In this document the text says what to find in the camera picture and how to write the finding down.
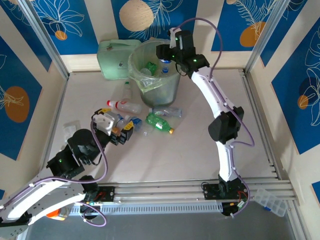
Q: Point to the small blue label bottle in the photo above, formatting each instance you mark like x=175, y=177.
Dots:
x=122, y=123

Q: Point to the blue label blue cap bottle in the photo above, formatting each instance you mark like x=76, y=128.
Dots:
x=165, y=68

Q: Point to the red cap white bottle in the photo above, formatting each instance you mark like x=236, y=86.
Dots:
x=125, y=107

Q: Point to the clear bottle with green cap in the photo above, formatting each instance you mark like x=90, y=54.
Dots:
x=127, y=91

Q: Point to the green bottle with yellow cap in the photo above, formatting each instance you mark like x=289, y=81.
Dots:
x=157, y=123

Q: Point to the clear bottle with purple label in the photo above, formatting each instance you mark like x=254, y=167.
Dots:
x=166, y=112

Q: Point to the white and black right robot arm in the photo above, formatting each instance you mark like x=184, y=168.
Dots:
x=226, y=162

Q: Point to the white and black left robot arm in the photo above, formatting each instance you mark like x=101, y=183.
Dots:
x=50, y=197

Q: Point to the yellow-green plastic bin liner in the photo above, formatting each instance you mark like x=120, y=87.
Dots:
x=145, y=86

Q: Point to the grey mesh waste bin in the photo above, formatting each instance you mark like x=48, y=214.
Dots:
x=160, y=95

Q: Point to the clear plastic packet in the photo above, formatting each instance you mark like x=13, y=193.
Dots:
x=71, y=127

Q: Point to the mint green zip bag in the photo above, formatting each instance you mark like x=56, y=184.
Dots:
x=112, y=62

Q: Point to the jar with orange lid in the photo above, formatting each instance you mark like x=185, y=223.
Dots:
x=53, y=214

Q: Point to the clear plastic organizer box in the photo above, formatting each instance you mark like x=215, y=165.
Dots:
x=272, y=203

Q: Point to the aluminium table side rail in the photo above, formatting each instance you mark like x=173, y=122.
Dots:
x=60, y=105
x=260, y=112

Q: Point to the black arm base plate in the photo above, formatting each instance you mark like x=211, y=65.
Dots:
x=108, y=193
x=208, y=191

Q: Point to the aluminium frame post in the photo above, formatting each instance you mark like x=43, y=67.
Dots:
x=48, y=42
x=266, y=37

